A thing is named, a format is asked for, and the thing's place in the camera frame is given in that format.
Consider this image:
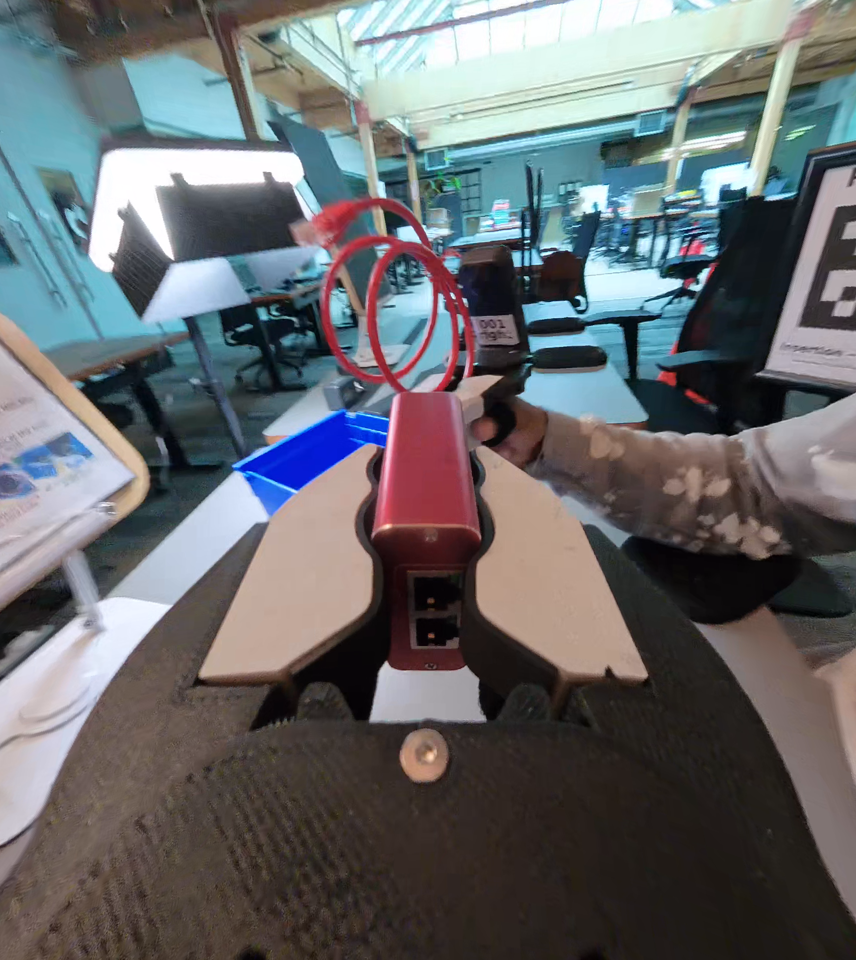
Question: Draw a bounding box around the wooden background desk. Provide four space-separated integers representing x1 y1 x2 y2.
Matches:
45 330 192 481

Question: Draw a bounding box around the black flag panel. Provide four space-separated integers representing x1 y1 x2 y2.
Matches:
269 114 393 301

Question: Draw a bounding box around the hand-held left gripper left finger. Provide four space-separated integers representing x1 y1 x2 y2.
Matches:
197 444 385 687

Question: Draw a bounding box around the red ethernet switch box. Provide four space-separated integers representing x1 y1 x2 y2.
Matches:
370 391 483 672

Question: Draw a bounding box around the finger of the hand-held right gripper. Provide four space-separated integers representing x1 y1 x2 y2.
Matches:
456 373 507 453

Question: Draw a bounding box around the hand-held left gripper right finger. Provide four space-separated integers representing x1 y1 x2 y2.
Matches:
464 446 649 689

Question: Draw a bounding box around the blue plastic storage bin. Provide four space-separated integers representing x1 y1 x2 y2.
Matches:
231 408 391 516

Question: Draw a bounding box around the white document stand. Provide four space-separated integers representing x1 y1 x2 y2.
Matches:
353 330 411 370
0 501 174 856

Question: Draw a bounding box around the wooden instruction sheet board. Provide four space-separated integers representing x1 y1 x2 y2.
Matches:
0 287 151 648

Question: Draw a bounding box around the red ethernet cable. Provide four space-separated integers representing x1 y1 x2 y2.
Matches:
289 196 475 396

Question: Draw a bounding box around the person's right hand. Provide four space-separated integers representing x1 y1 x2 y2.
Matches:
470 396 549 471

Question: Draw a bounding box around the studio softbox light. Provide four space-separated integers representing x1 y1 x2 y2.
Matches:
89 137 325 460

